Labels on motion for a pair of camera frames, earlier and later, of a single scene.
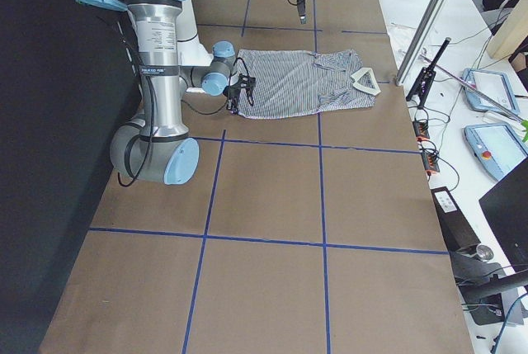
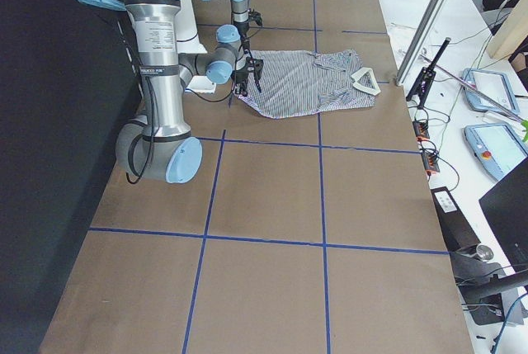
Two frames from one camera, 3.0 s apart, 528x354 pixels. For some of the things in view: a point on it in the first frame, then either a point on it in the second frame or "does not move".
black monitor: (506, 207) does not move
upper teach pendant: (495, 85) does not move
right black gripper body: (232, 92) to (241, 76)
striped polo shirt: (292, 83) does not move
